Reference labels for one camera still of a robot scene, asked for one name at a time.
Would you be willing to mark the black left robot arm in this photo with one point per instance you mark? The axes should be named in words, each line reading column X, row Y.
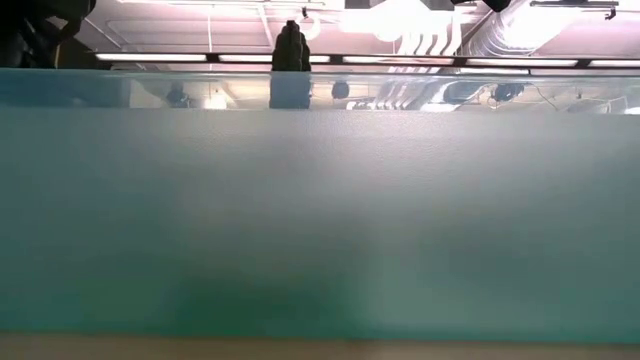
column 30, row 35

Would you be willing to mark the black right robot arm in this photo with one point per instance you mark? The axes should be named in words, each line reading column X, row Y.
column 492, row 4

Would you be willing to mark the green translucent plastic basket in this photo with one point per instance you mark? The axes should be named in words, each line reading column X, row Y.
column 320, row 225

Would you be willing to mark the green cactus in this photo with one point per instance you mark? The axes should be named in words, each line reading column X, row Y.
column 291, row 50

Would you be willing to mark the long ceiling light fixture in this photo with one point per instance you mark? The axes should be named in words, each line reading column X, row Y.
column 150, row 57

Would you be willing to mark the black ceiling track fixture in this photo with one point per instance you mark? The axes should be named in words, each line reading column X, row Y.
column 575, row 3

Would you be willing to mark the silver ventilation duct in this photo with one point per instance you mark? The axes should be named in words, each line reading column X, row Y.
column 500, row 37

